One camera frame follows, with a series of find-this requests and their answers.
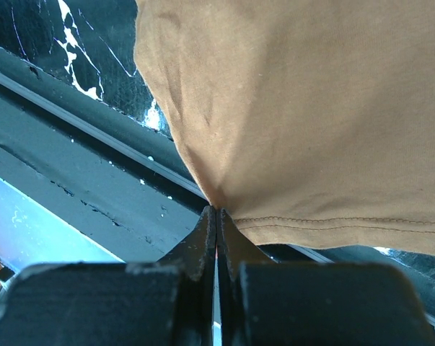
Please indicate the brown boxer briefs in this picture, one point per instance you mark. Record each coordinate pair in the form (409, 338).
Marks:
(311, 122)

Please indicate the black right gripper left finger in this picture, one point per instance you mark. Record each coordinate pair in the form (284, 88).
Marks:
(168, 302)

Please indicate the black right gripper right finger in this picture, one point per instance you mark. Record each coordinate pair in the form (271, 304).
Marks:
(311, 303)

